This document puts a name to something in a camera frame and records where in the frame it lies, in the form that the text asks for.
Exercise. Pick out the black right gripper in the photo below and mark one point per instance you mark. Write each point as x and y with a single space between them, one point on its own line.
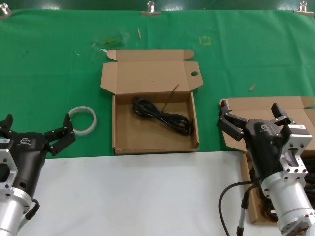
264 147

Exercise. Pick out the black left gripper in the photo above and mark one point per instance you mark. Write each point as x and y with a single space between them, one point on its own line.
29 157

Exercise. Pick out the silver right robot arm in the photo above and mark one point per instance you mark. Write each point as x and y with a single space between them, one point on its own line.
289 201

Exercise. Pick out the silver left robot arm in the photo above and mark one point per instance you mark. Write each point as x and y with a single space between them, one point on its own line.
9 211

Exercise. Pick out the open brown cardboard box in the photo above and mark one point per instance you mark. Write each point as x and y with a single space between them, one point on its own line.
258 105

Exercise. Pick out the cardboard box with holed flap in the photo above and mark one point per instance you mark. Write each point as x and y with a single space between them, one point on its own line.
152 73

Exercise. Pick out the short wooden chip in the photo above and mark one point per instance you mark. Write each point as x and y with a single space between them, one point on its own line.
252 87

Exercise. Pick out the green cloth table mat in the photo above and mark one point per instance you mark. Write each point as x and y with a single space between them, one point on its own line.
49 73

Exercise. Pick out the clear adhesive tape roll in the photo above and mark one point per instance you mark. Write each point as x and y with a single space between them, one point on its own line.
94 120

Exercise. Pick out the clear film patch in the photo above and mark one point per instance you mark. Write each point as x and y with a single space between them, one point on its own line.
113 40

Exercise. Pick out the metal binder clip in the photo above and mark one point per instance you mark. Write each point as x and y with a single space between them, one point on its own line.
304 10
150 12
4 12

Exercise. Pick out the thin wooden stick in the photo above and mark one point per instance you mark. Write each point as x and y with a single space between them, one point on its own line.
139 33

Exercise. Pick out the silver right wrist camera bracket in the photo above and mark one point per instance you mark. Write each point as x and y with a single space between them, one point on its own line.
296 146

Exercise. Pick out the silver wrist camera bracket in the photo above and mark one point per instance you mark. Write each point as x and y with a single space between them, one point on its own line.
296 146
6 169

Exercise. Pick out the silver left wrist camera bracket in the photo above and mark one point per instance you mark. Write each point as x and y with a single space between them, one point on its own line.
6 169

